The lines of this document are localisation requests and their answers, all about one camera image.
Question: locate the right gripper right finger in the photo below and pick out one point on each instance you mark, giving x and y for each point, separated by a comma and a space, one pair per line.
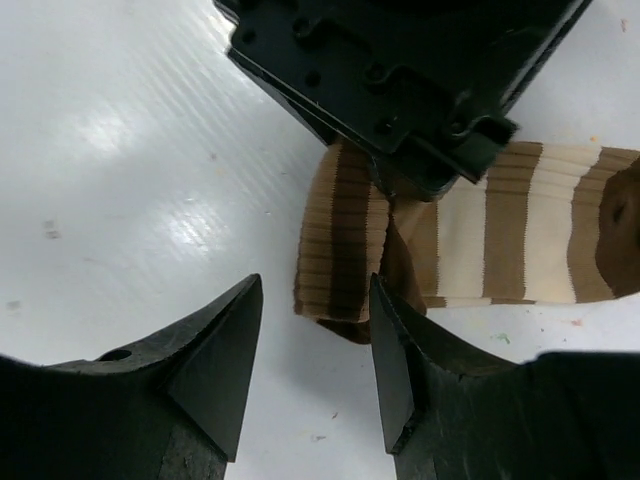
450, 410

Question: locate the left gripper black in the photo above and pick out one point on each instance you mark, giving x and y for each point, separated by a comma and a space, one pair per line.
424, 88

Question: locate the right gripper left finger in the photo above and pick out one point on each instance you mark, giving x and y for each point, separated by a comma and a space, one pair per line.
168, 406

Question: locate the brown striped sock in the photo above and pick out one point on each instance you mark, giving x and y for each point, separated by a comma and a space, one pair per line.
550, 224

